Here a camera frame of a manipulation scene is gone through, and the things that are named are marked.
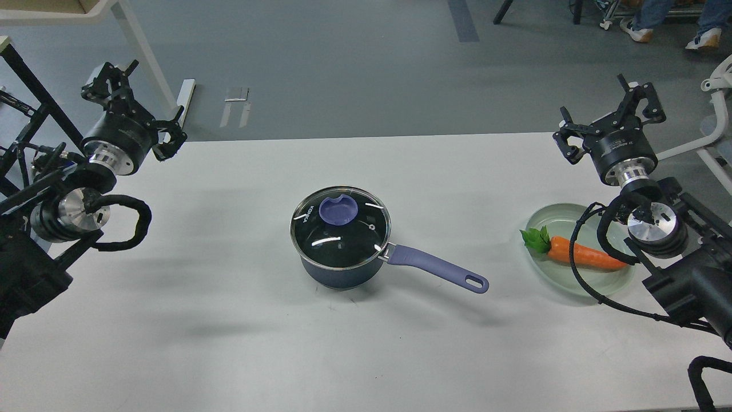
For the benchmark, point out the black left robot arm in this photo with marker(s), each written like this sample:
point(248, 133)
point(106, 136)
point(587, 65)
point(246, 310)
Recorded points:
point(68, 208)

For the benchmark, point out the person's left shoe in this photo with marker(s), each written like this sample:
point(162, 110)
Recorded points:
point(709, 40)

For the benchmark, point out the black metal stand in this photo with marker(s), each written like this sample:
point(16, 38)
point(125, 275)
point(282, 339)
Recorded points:
point(48, 108)

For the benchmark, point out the blue saucepan with handle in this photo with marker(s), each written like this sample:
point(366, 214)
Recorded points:
point(341, 261)

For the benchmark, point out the pale green plate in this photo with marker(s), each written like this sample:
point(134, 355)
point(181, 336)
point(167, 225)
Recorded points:
point(560, 220)

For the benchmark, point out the person's shoe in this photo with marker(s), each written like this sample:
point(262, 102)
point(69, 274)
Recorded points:
point(709, 40)
point(640, 35)

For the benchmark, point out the glass lid with blue knob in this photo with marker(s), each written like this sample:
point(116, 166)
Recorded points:
point(341, 209)

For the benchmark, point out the white table frame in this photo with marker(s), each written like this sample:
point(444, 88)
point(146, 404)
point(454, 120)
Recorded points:
point(45, 13)

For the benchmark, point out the white chair base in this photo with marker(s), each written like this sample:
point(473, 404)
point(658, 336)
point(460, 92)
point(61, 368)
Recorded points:
point(713, 147)

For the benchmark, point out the orange toy carrot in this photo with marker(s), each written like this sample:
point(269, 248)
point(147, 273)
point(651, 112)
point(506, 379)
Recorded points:
point(557, 248)

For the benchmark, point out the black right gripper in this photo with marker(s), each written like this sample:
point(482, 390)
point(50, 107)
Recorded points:
point(623, 153)

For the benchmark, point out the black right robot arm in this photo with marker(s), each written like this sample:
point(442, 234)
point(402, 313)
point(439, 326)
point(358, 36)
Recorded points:
point(683, 244)

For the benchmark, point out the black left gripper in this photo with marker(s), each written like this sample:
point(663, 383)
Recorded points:
point(117, 141)

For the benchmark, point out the person's right shoe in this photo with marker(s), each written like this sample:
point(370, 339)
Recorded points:
point(640, 35)

